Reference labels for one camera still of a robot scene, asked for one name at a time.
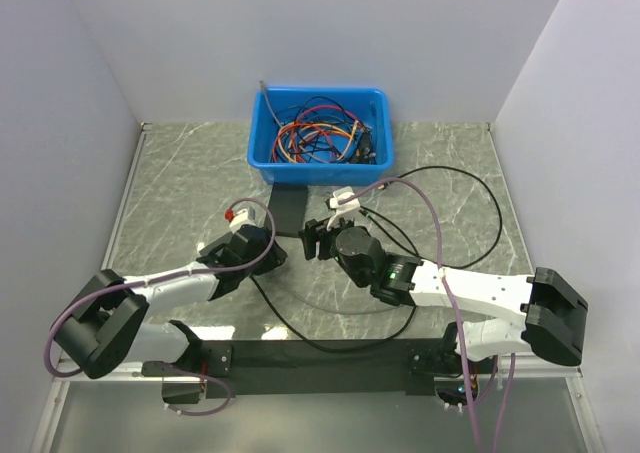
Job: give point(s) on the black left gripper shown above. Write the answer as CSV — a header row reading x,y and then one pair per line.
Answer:
x,y
275,256

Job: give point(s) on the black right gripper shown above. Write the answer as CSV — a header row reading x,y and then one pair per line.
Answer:
x,y
313,233

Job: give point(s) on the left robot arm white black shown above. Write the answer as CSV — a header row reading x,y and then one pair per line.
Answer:
x,y
105,324

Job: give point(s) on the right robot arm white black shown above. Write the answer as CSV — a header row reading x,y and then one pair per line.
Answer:
x,y
542,313

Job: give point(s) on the black flat box far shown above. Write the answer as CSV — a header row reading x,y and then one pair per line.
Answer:
x,y
287,204

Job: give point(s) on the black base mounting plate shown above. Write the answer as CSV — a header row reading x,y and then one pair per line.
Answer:
x,y
254,367

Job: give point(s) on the blue plastic bin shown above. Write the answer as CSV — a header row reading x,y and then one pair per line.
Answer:
x,y
321,135

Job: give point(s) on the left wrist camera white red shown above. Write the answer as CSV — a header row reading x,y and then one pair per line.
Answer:
x,y
240,218

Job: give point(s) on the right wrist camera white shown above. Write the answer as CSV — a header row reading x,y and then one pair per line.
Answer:
x,y
343,206

